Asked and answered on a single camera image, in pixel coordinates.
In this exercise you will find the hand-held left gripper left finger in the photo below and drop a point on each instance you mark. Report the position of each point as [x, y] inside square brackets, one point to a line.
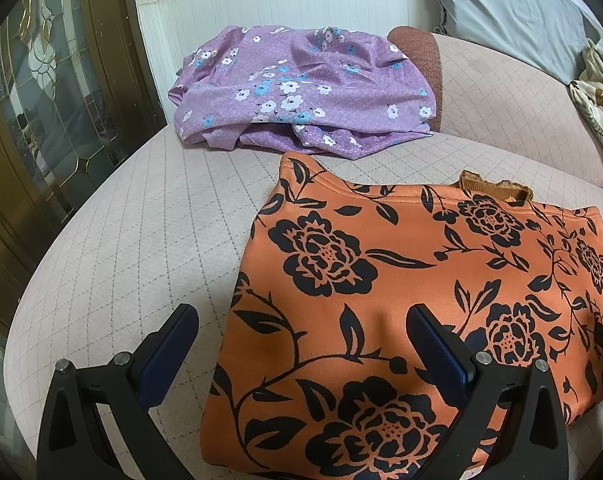
[166, 360]

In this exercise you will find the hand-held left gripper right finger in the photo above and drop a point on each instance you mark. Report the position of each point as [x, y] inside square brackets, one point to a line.
[441, 355]

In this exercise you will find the orange black floral garment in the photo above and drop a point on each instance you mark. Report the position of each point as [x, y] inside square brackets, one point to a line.
[381, 240]

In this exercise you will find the beige floral cloth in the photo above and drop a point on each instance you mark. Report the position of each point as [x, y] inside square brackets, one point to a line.
[594, 85]

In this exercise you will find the brass framed glass door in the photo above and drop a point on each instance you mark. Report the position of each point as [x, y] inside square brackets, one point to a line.
[41, 110]

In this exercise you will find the red-brown cushion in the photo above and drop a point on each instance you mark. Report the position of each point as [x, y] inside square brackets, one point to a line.
[426, 60]

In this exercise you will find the purple floral garment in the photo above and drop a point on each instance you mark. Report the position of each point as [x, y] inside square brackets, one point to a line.
[306, 70]

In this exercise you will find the grey pillow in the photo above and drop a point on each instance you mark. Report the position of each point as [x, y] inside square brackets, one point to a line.
[506, 10]

